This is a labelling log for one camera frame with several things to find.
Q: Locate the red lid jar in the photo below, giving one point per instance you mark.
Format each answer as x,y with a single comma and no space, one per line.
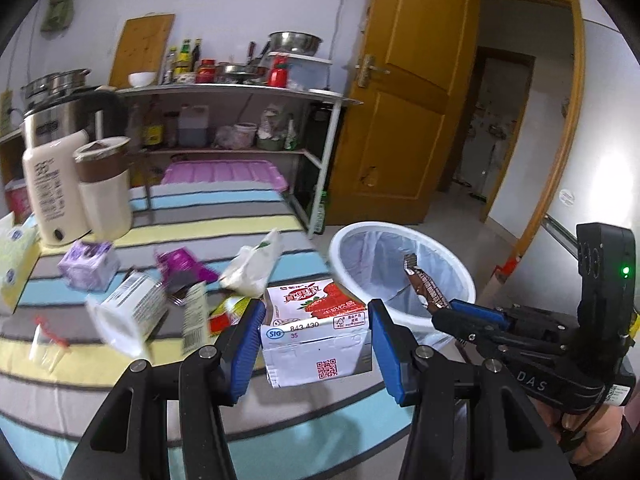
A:
205,71

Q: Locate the person's right hand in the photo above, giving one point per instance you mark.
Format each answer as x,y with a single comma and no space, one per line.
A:
602,430

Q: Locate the small purple box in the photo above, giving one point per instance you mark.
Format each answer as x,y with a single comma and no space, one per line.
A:
87,262

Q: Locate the white printed wrapper strip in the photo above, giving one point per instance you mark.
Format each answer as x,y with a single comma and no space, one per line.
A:
195,320

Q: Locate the white yogurt cup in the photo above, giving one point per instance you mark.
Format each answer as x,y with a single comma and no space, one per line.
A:
125,310

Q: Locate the purple snack wrapper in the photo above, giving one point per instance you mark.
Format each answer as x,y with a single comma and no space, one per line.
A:
180,262

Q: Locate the white metal shelf rack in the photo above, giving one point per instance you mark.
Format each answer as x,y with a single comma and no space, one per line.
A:
240,91

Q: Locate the green glass bottle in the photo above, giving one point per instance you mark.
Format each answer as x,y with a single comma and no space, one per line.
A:
320,212

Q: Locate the brown and cream cup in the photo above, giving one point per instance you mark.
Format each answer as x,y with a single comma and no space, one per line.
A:
105,195

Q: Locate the yellow and red wrapper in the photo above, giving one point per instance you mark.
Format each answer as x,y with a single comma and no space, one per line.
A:
227,307

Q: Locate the red strawberry milk carton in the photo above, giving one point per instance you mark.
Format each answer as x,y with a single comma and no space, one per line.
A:
315,310

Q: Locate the pink lid storage box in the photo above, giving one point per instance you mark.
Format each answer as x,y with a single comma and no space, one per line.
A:
225,175

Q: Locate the brown chocolate bar wrapper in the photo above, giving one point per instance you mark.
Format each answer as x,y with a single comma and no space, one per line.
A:
425,285

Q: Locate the steel cooking pot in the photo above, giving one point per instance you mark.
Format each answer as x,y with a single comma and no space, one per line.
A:
55,84

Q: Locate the white round container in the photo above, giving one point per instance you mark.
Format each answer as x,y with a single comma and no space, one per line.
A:
245,135

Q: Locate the white paper bag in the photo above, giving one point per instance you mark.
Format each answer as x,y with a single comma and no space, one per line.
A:
250,270

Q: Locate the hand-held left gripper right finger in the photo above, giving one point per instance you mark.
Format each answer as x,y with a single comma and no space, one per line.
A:
389,355

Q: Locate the white round trash bin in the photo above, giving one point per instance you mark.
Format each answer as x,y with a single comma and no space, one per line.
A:
350,239

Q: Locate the pinkish plastic bag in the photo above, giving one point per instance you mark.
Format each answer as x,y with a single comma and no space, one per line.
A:
225,137

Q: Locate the steel electric kettle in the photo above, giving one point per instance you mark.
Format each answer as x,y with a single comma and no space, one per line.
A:
55,120

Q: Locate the kitchen knife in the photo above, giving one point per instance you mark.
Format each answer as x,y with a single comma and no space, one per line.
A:
251,52

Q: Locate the bundle of plastic bags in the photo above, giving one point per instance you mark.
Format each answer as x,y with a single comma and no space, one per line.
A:
275,127

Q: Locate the wooden cutting board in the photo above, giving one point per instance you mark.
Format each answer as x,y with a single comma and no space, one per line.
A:
142,50

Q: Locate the oil jug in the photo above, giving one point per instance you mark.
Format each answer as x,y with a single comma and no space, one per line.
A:
193,127

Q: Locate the wooden door frame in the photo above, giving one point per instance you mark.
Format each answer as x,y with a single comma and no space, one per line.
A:
575,85

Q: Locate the translucent bin liner bag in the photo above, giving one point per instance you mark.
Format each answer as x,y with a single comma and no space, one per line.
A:
380,260

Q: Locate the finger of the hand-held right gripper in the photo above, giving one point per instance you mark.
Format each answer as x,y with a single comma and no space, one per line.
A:
480,312
460,327

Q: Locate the large steel bowl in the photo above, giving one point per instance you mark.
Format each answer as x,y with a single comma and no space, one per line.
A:
295,42

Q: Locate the yellow label oil bottle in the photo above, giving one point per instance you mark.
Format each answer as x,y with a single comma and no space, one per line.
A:
152,130

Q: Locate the red box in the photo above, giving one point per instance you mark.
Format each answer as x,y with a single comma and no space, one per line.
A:
17,200

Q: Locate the dark jar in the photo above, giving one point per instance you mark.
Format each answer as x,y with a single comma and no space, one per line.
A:
171,130

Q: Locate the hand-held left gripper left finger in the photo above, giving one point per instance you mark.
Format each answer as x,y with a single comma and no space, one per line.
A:
244,350

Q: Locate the metal rail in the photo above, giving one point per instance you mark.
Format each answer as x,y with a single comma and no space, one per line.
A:
562,235

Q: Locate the steel pan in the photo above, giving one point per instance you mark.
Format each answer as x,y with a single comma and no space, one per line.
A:
240,74

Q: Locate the clear plastic wrapper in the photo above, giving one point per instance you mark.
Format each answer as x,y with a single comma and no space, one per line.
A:
45,347

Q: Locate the white bowl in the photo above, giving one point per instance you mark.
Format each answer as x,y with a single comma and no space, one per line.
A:
141,79

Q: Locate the dark sauce bottle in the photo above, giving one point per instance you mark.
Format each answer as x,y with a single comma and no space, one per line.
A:
197,55

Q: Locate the yellow wooden door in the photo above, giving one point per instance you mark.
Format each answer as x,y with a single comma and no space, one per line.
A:
400,110

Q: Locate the wooden stick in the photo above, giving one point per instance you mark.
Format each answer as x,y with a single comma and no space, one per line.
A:
497,282

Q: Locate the yellow tissue pack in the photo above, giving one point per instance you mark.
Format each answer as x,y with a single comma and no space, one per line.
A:
15,265

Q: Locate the clear plastic container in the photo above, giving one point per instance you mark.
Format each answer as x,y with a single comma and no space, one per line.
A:
310,72

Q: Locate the green yellow label bottle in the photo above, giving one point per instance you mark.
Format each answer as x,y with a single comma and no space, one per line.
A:
184,57

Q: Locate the clear seasoning bottle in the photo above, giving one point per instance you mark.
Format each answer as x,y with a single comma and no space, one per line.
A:
171,67

